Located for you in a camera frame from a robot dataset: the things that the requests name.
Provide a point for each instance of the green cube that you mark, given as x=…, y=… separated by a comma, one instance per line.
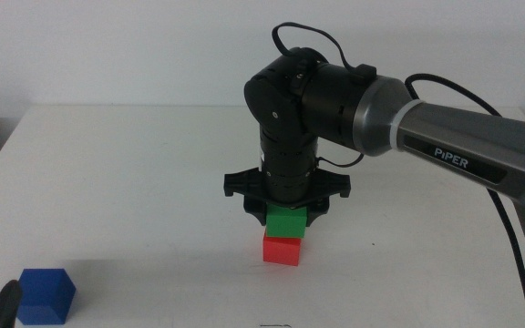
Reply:
x=285, y=223

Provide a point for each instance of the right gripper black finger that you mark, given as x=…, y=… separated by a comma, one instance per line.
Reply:
x=317, y=212
x=255, y=212

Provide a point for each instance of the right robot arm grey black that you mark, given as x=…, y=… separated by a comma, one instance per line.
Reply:
x=449, y=132

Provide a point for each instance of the blue cube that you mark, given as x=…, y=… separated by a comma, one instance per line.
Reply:
x=46, y=296

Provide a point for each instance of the red cube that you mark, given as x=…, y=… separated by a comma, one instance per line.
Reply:
x=281, y=253

